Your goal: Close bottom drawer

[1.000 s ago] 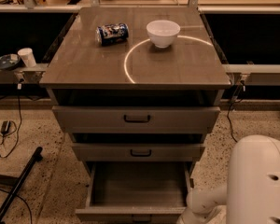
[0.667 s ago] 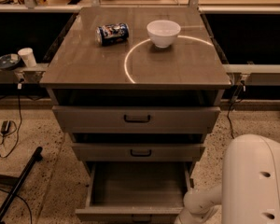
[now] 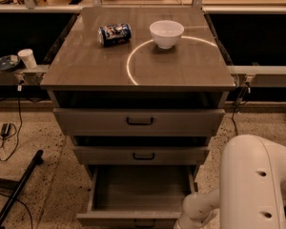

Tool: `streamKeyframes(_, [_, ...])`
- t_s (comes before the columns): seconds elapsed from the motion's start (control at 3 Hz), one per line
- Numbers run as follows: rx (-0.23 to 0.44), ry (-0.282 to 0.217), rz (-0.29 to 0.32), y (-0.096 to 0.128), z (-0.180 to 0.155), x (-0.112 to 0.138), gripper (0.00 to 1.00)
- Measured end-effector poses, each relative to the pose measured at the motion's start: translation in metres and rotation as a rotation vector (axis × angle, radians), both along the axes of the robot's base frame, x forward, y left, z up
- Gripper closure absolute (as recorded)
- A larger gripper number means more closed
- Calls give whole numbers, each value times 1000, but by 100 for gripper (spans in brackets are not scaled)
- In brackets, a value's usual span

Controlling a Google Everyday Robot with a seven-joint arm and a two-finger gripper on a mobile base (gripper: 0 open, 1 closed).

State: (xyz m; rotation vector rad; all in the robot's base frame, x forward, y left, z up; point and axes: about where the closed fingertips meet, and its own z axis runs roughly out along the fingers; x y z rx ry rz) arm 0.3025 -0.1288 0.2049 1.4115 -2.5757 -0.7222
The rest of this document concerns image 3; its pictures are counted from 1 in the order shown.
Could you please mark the grey bottom drawer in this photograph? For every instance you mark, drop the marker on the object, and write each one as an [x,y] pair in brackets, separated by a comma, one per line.
[137,197]

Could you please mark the grey drawer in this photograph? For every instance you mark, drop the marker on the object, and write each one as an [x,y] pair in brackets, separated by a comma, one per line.
[137,197]
[138,122]
[141,155]

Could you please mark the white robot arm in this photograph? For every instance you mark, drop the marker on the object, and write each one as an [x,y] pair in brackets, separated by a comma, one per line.
[252,188]

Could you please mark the grey top drawer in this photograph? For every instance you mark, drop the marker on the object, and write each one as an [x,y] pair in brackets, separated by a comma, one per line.
[138,122]

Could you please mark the grey middle drawer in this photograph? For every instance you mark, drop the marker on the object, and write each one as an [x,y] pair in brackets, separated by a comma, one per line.
[141,155]

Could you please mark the white ceramic bowl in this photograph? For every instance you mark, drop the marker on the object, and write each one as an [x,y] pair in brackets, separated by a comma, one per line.
[166,33]

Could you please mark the blue soda can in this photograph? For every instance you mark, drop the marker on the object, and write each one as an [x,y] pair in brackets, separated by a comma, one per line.
[115,34]

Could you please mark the black pole stand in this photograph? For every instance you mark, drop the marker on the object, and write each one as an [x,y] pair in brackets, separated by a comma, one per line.
[17,186]

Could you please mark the white paper cup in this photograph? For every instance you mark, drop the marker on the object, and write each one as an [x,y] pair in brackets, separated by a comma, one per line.
[28,59]

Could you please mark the black power adapter left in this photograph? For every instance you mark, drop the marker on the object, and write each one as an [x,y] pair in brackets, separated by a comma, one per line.
[5,130]

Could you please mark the dark blue plate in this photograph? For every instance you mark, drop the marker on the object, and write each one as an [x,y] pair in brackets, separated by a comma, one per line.
[9,63]

